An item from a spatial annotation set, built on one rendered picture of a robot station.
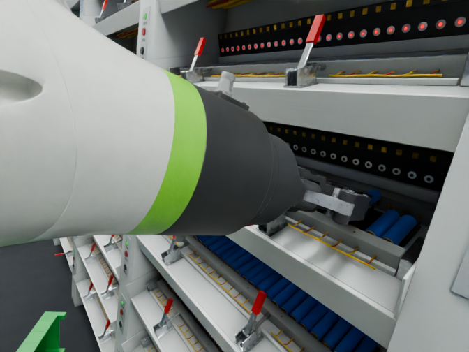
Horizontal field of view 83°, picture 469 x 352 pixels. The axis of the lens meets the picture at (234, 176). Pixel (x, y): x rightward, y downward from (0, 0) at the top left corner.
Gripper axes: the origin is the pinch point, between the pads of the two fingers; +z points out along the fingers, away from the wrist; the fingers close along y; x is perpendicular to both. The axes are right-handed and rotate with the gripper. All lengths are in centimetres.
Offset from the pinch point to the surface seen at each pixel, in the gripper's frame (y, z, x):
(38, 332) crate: 88, -8, 84
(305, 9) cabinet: 24.3, 8.2, -33.0
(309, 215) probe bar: 3.8, -0.3, 3.7
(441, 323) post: -12.8, -4.5, 6.7
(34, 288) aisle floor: 146, -1, 104
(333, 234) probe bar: 0.1, 0.1, 4.7
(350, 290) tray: -5.4, -4.0, 8.6
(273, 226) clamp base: 7.0, -2.9, 6.8
